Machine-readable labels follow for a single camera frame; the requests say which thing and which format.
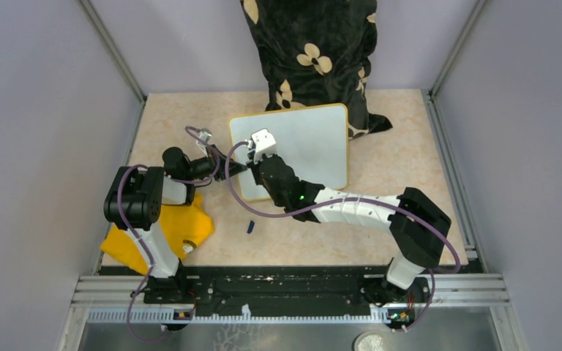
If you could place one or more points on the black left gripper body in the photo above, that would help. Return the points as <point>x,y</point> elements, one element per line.
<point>213,148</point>

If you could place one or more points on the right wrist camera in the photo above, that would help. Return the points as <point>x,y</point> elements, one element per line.
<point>260,145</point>

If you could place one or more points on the yellow plastic object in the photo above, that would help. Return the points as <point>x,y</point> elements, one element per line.
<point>184,227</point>

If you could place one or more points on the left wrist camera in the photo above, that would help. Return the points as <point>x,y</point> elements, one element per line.
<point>204,137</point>

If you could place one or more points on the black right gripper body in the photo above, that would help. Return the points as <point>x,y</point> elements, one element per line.
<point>260,180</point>

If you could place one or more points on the blue marker cap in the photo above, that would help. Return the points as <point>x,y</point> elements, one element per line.
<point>250,227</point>

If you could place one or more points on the black floral pillow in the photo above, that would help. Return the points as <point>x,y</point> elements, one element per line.
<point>317,53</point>

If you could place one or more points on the yellow-framed whiteboard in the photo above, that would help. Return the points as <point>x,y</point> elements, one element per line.
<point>311,140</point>

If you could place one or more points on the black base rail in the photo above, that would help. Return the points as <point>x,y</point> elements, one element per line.
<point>289,292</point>

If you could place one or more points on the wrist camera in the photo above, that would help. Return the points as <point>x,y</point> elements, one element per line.
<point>204,137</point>
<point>260,145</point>

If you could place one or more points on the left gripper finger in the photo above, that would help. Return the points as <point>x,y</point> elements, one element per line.
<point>223,176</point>
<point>230,164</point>

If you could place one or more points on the round metal disc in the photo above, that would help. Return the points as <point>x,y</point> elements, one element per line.
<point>371,341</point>

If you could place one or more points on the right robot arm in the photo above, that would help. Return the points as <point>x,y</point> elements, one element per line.
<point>417,225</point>

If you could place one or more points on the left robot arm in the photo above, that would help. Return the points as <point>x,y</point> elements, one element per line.
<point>157,215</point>

